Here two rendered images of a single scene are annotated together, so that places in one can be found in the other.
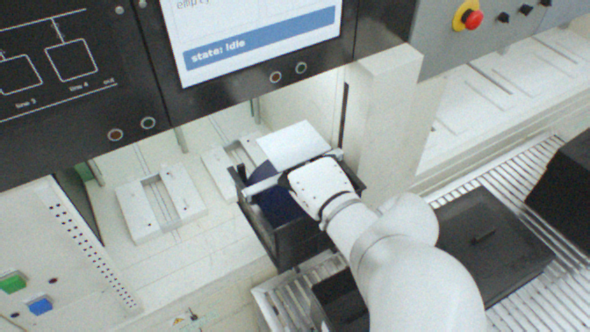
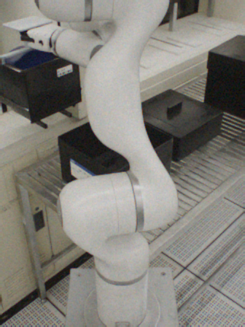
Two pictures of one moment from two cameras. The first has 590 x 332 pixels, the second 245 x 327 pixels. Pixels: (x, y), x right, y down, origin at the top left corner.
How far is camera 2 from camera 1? 0.76 m
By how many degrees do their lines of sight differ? 18
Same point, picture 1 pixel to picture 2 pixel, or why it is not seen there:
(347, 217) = (65, 33)
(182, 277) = not seen: outside the picture
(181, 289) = not seen: outside the picture
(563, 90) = (215, 41)
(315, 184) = (44, 31)
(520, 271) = (201, 121)
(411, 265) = not seen: outside the picture
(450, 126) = (143, 64)
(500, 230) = (186, 106)
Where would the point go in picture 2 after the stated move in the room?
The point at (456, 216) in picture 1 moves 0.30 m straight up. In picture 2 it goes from (155, 104) to (159, 31)
